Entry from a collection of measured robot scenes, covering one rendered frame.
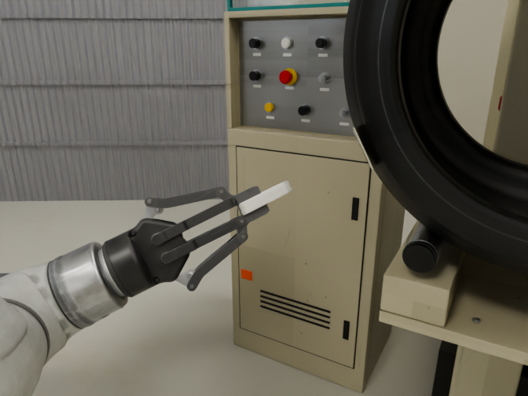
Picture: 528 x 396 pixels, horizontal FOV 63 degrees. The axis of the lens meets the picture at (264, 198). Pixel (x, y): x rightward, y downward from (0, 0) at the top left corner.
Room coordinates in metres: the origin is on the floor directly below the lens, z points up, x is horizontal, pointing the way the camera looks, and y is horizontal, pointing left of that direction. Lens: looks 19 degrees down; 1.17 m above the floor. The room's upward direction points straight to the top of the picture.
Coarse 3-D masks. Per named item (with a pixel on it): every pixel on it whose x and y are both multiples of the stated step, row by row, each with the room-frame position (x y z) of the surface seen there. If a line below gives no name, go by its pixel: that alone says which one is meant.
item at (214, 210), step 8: (232, 200) 0.49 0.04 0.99; (208, 208) 0.49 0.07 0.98; (216, 208) 0.49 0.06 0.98; (224, 208) 0.50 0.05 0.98; (192, 216) 0.49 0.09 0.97; (200, 216) 0.49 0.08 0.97; (208, 216) 0.49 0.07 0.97; (184, 224) 0.48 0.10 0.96; (192, 224) 0.48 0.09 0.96; (160, 232) 0.47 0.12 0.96; (168, 232) 0.47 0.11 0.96; (176, 232) 0.47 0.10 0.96; (152, 240) 0.46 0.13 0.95; (160, 240) 0.47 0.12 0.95
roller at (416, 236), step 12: (420, 228) 0.57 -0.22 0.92; (420, 240) 0.52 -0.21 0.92; (432, 240) 0.53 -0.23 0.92; (444, 240) 0.56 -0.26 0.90; (408, 252) 0.52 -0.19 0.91; (420, 252) 0.51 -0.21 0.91; (432, 252) 0.51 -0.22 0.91; (408, 264) 0.52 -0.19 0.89; (420, 264) 0.51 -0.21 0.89; (432, 264) 0.50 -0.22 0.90
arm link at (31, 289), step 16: (16, 272) 0.44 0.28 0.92; (32, 272) 0.43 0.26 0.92; (48, 272) 0.43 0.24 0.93; (0, 288) 0.39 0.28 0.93; (16, 288) 0.40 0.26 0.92; (32, 288) 0.41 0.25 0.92; (48, 288) 0.41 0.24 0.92; (16, 304) 0.37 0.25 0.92; (32, 304) 0.38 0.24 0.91; (48, 304) 0.40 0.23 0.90; (48, 320) 0.39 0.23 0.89; (64, 320) 0.41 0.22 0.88; (48, 336) 0.37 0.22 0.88; (64, 336) 0.40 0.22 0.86; (48, 352) 0.37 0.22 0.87
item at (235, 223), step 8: (240, 216) 0.50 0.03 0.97; (224, 224) 0.49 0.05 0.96; (232, 224) 0.49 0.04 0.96; (240, 224) 0.49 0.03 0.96; (208, 232) 0.48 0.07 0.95; (216, 232) 0.48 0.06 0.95; (224, 232) 0.49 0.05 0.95; (192, 240) 0.47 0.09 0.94; (200, 240) 0.48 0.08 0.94; (208, 240) 0.48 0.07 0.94; (176, 248) 0.47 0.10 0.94; (184, 248) 0.47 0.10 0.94; (192, 248) 0.47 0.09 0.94; (168, 256) 0.46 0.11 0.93; (176, 256) 0.46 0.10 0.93
